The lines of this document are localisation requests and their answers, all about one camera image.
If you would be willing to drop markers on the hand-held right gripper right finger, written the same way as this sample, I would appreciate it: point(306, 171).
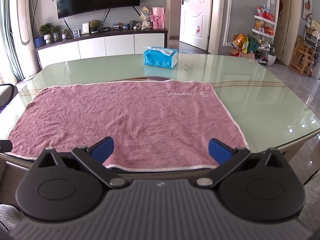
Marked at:
point(218, 152)

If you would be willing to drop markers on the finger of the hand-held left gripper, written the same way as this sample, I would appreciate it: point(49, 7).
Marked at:
point(5, 145)

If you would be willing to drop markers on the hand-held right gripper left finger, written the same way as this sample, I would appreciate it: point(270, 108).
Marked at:
point(102, 150)

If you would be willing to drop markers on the pink towel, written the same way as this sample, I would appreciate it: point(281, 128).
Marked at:
point(125, 120)

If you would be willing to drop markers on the cardboard box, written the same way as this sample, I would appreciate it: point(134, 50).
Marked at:
point(246, 55)

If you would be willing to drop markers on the blue tissue box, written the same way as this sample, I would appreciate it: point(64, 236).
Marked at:
point(157, 60)

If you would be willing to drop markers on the white TV cabinet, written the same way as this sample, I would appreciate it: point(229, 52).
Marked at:
point(117, 45)

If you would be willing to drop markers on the tall plant in white pot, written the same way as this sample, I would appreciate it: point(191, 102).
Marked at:
point(271, 59)

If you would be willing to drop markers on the yellow plastic bag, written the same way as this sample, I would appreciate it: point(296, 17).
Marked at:
point(240, 41)

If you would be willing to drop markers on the green plastic bag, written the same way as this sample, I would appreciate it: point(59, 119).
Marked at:
point(253, 44)

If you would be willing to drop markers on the green curtain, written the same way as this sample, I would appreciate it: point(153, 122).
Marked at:
point(7, 30)

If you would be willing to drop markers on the potted plant in white pot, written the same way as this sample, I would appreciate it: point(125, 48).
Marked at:
point(47, 37)

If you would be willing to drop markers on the small potted plant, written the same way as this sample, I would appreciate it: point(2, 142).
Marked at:
point(64, 35)
point(56, 36)

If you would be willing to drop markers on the black desk telephone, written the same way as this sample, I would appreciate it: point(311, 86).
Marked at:
point(104, 29)

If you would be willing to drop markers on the stack of books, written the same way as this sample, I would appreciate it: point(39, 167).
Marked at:
point(116, 26)

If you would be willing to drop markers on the grass plant in dark pot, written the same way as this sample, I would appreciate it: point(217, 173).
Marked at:
point(93, 25)

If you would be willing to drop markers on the wooden shelf unit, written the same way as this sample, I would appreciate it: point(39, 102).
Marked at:
point(301, 55)

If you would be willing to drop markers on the glass jar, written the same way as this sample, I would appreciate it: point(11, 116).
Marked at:
point(132, 24)

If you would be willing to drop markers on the standing air conditioner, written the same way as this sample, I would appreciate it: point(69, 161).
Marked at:
point(25, 17)

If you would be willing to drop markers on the white snack shelf rack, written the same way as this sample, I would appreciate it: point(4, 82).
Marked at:
point(263, 30)

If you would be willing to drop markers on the doll bouquet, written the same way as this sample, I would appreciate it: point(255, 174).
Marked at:
point(146, 21)

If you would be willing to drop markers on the white door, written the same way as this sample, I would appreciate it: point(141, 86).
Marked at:
point(196, 17)

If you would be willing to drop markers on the pink gift box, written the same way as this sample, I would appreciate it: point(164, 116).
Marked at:
point(158, 17)

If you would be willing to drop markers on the small photo frame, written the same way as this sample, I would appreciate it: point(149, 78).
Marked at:
point(76, 32)

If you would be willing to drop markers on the white photo frame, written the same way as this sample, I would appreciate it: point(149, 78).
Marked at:
point(85, 28)

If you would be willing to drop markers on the small wall picture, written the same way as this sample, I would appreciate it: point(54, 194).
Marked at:
point(307, 6)

